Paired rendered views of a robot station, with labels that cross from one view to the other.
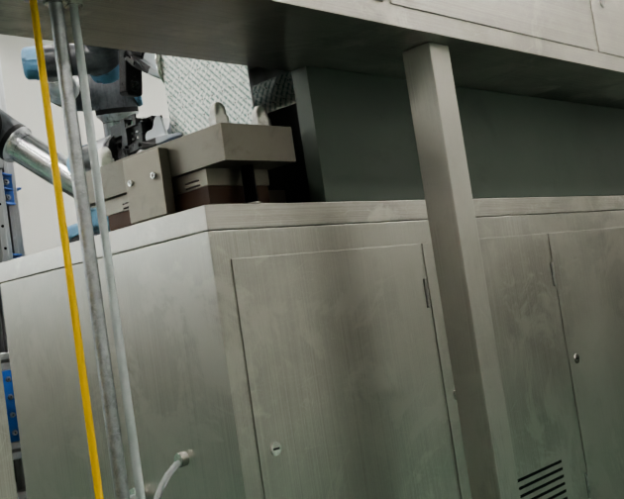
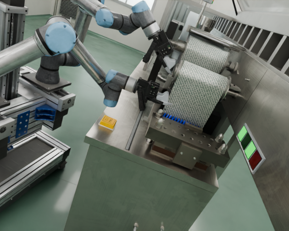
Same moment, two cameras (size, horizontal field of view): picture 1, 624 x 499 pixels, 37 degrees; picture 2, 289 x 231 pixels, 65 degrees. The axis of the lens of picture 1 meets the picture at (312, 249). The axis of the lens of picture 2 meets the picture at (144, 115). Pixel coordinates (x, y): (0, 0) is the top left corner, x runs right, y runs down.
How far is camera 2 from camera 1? 1.72 m
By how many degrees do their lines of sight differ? 52
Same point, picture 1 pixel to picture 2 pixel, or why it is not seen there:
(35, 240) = not seen: outside the picture
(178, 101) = (177, 93)
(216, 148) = (222, 163)
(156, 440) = (152, 219)
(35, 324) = (106, 167)
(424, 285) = not seen: hidden behind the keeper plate
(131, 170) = (184, 149)
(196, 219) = (213, 189)
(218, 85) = (199, 102)
